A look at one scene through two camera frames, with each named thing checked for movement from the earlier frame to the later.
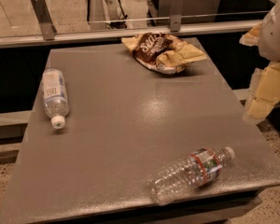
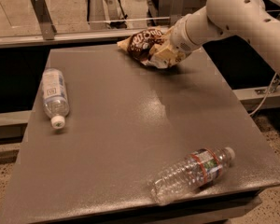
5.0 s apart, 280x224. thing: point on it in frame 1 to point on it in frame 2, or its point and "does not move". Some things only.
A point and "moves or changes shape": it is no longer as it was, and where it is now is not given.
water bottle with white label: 55,97 does not move
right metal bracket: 177,7 does not move
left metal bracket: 43,15 does not move
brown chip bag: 162,52 moves or changes shape
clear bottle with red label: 201,168 does not move
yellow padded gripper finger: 268,85 to 164,55
